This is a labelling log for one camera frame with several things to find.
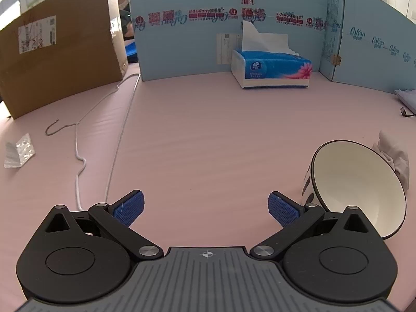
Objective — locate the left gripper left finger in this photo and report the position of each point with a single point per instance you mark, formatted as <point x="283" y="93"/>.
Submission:
<point x="115" y="221"/>

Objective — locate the brown cardboard box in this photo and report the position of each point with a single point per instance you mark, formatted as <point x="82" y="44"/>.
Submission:
<point x="60" y="48"/>

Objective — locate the blue cardboard panel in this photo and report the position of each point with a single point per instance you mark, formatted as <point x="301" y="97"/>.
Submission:
<point x="368" y="44"/>
<point x="186" y="37"/>

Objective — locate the clear plastic wrapper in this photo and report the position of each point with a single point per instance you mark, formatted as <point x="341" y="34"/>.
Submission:
<point x="19" y="153"/>

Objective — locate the left blue cardboard panel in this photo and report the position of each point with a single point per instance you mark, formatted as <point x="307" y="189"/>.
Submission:
<point x="186" y="37"/>

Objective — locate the wire hook on table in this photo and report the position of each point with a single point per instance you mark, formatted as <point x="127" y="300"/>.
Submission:
<point x="49" y="131"/>

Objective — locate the blue tissue box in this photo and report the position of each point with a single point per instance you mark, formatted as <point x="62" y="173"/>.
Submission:
<point x="266" y="60"/>

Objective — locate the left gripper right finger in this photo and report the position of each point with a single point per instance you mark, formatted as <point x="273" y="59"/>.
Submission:
<point x="297" y="222"/>

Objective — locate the person in dark jacket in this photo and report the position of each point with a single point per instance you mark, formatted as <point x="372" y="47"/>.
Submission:
<point x="125" y="14"/>

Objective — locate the right blue cardboard panel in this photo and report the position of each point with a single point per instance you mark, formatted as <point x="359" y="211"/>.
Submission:
<point x="368" y="44"/>

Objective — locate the white bowl black rim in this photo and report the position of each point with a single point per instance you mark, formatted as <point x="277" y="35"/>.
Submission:
<point x="344" y="173"/>

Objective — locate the lavender pillow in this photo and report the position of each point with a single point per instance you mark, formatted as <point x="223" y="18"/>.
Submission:
<point x="408" y="98"/>

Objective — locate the beige cleaning cloth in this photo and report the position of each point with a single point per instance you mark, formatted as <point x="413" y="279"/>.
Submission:
<point x="395" y="155"/>

